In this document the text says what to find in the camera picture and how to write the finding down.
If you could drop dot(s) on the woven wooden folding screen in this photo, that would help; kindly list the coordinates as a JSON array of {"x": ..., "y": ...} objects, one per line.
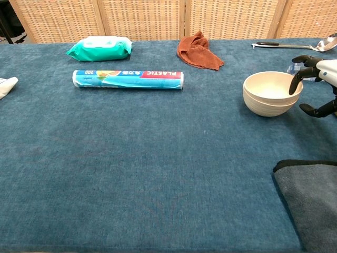
[{"x": 144, "y": 18}]

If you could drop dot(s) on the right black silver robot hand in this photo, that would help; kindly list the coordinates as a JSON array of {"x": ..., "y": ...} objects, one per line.
[{"x": 326, "y": 71}]

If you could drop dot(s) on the brown cloth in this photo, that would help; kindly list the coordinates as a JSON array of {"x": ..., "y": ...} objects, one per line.
[{"x": 197, "y": 52}]

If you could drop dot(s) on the clear plastic water bottle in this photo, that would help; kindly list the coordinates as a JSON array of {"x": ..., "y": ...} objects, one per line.
[{"x": 290, "y": 69}]

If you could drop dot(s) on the white bowl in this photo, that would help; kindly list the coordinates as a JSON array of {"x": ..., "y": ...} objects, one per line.
[
  {"x": 266, "y": 109},
  {"x": 263, "y": 87}
]

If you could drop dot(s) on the white sugar bag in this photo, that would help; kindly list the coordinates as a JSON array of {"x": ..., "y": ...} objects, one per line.
[{"x": 6, "y": 85}]

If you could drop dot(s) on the blue table mat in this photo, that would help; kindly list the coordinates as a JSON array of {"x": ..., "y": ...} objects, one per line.
[{"x": 131, "y": 158}]

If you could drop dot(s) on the grey towel black trim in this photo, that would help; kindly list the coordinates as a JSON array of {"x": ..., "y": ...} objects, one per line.
[{"x": 313, "y": 200}]

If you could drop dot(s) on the green wet wipes pack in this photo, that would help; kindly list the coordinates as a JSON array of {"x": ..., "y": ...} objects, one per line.
[{"x": 100, "y": 51}]

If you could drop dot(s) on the blue plastic wrap box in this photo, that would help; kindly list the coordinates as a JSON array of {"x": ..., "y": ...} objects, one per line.
[{"x": 126, "y": 79}]

